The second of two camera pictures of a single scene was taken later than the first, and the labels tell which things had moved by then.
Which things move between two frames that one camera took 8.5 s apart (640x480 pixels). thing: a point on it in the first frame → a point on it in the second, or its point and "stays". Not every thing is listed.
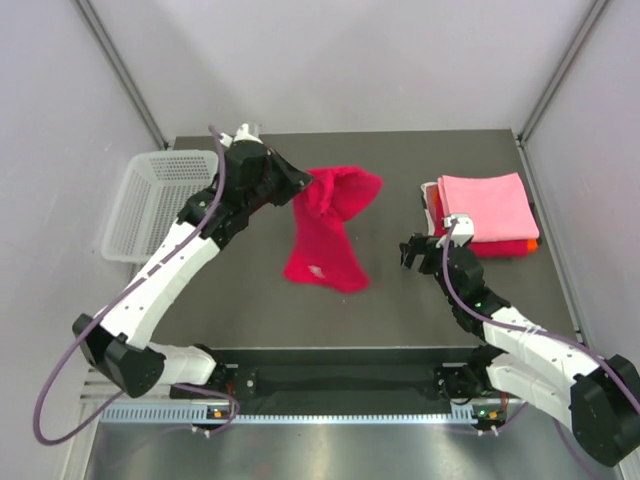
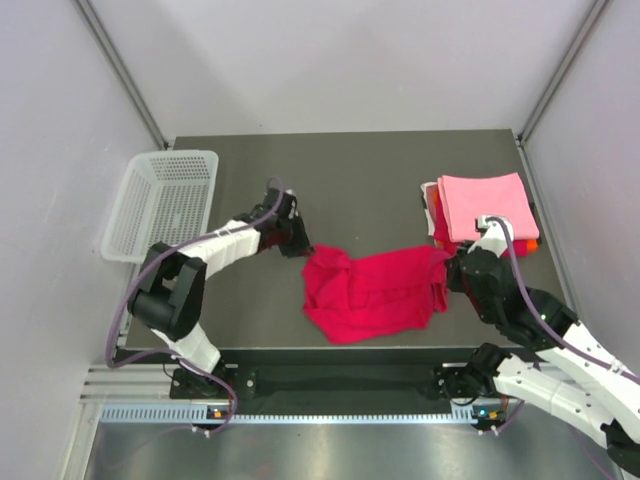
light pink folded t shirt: x=496 y=204 stays
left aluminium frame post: x=90 y=14 stays
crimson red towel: x=321 y=250 → x=388 y=294
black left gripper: x=293 y=181 → x=301 y=246
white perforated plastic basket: x=153 y=191 stays
